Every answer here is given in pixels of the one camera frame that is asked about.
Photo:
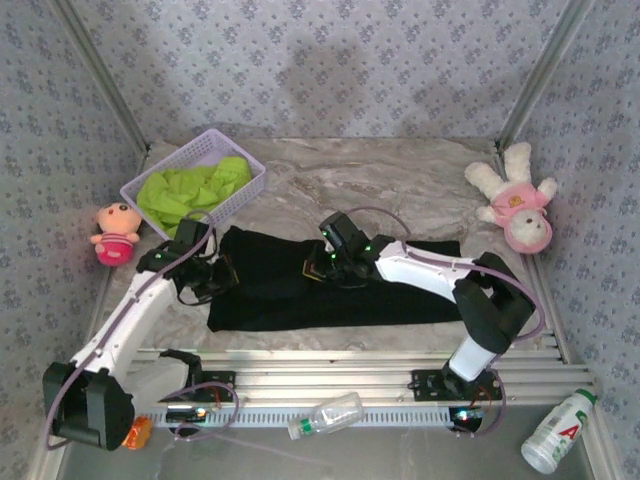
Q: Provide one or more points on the orange juice bottle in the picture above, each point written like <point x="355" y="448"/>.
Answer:
<point x="140" y="432"/>

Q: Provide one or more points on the clear empty plastic bottle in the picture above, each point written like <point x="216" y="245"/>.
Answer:
<point x="330" y="414"/>

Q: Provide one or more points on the white bottle with red letter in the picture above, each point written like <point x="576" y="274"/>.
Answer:
<point x="555" y="435"/>

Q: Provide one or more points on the aluminium side rail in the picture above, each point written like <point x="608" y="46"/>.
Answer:
<point x="557" y="345"/>
<point x="103" y="300"/>

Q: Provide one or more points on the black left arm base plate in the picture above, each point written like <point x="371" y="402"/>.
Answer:
<point x="220" y="385"/>

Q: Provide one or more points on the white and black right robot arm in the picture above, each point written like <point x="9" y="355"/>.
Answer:
<point x="425" y="270"/>

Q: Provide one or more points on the black t-shirt with blue logo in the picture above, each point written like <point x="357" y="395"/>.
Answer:
<point x="270" y="305"/>

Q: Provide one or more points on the small doll plush, pink dress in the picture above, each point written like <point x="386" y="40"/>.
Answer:
<point x="115" y="235"/>

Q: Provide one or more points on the lavender perforated plastic basket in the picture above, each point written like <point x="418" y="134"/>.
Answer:
<point x="200" y="147"/>

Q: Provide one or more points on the white bunny plush, pink shirt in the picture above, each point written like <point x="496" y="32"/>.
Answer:
<point x="515" y="200"/>

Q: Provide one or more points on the small black controller board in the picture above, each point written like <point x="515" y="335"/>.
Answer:
<point x="185" y="414"/>
<point x="465" y="416"/>

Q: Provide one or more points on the aluminium corner post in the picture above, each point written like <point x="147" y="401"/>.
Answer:
<point x="104" y="75"/>
<point x="541" y="75"/>

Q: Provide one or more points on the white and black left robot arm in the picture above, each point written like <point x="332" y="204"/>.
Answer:
<point x="125" y="320"/>

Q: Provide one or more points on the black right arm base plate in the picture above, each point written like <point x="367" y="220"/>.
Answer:
<point x="430" y="385"/>

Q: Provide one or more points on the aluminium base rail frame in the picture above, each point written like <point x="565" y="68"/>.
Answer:
<point x="325" y="372"/>

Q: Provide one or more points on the lime green shorts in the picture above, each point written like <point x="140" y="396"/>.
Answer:
<point x="190" y="190"/>

